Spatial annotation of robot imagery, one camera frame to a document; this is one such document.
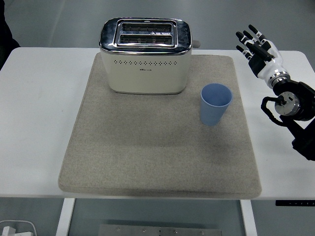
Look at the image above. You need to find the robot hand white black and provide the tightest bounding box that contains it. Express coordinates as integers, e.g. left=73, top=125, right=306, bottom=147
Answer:
left=235, top=24, right=288, bottom=83

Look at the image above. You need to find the blue ribbed plastic cup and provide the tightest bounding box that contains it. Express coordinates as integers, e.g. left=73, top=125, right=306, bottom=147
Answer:
left=199, top=83, right=233, bottom=127

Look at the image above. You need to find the cream and chrome toaster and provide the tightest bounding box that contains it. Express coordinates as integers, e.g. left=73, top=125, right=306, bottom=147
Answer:
left=98, top=17, right=201, bottom=95

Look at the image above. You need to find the white table leg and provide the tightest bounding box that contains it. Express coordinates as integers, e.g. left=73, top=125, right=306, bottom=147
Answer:
left=54, top=198, right=76, bottom=236
left=240, top=199, right=258, bottom=236

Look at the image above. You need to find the beige felt table mat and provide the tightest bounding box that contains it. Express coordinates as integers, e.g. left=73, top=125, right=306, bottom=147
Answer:
left=58, top=53, right=262, bottom=199

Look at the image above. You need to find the person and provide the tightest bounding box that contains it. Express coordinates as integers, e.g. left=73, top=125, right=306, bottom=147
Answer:
left=0, top=0, right=20, bottom=62

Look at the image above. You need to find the white block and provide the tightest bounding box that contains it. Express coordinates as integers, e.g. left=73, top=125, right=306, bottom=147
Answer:
left=1, top=226, right=17, bottom=236

